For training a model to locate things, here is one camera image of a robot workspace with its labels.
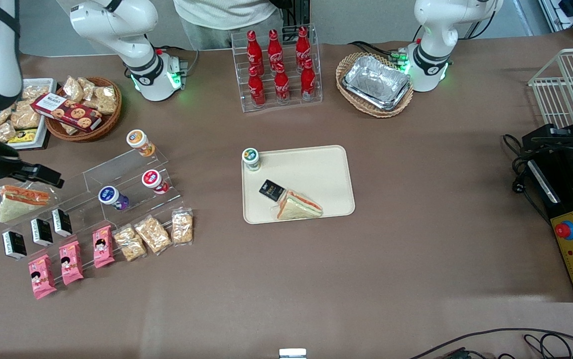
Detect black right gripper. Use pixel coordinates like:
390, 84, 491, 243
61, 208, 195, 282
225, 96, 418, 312
0, 144, 64, 189

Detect green lid gum jar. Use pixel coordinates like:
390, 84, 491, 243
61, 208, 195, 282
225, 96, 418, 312
242, 148, 261, 172

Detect purple lid gum jar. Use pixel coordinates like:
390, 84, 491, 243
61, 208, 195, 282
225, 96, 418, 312
98, 186, 130, 211

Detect white rectangular snack tray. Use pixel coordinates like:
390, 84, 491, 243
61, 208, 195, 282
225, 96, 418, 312
0, 78, 57, 151

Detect orange lid gum jar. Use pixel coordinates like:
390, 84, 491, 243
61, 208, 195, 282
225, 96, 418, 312
126, 129, 156, 157

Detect red lid gum jar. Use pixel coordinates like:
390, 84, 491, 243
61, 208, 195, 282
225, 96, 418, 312
142, 170, 170, 194

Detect cream plastic tray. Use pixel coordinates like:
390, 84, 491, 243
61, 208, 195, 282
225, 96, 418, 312
241, 145, 356, 225

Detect aluminium foil tray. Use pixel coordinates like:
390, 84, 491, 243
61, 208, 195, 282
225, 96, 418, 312
342, 55, 412, 111

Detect wrapped triangle sandwich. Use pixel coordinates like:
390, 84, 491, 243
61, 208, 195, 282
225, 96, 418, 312
272, 189, 324, 221
0, 184, 51, 223

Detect yellow snack pack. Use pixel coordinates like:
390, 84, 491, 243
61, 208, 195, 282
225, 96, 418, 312
7, 129, 38, 144

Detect small black snack box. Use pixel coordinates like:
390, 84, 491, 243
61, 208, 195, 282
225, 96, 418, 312
1, 230, 28, 261
259, 179, 286, 202
30, 218, 54, 247
51, 208, 73, 238

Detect red cookie box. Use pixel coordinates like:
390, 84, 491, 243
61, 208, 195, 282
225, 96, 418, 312
31, 93, 103, 133

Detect clear acrylic stepped stand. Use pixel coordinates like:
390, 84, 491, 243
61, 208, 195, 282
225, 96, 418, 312
0, 146, 187, 282

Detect round brown wicker basket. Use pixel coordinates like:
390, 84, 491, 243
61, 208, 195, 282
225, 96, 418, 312
45, 76, 123, 143

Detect pink snack pack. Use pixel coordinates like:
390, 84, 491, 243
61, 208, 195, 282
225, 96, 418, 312
28, 254, 57, 300
92, 225, 116, 269
59, 240, 84, 286

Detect clear nut brittle pack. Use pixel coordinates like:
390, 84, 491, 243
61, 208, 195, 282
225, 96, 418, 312
134, 215, 172, 256
171, 208, 194, 246
113, 224, 147, 262

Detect clear acrylic bottle rack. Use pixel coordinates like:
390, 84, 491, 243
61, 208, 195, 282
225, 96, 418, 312
231, 23, 323, 113

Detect red cola bottle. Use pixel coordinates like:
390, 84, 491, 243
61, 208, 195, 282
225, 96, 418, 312
267, 29, 284, 70
295, 26, 311, 68
246, 30, 264, 75
300, 58, 316, 100
274, 62, 290, 103
248, 66, 266, 108

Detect person in white shirt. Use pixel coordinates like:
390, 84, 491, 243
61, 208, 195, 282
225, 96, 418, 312
174, 0, 287, 51

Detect black stand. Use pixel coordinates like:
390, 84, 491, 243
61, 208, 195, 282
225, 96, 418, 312
273, 0, 312, 31

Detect light oval wicker basket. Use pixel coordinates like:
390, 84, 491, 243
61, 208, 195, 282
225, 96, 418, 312
336, 52, 414, 118

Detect black machine housing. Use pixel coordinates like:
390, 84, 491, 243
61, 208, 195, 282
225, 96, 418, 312
522, 97, 573, 303

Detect black right arm base cable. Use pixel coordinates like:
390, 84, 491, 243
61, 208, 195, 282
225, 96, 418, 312
156, 45, 200, 76

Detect black arm base cable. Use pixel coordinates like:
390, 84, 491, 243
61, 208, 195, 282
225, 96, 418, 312
349, 25, 423, 65
156, 45, 200, 76

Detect black left arm base cable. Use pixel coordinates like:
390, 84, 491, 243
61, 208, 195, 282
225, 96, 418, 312
349, 25, 423, 65

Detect black machine power cable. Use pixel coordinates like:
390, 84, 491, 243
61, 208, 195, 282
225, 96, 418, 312
503, 133, 552, 226

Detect black floor cables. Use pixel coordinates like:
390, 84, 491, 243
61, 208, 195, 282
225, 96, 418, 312
409, 328, 573, 359

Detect white wire basket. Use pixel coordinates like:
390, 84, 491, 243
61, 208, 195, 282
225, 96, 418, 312
528, 47, 573, 130

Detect aluminium frame shelf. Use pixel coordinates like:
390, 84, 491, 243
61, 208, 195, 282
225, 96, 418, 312
538, 0, 573, 41

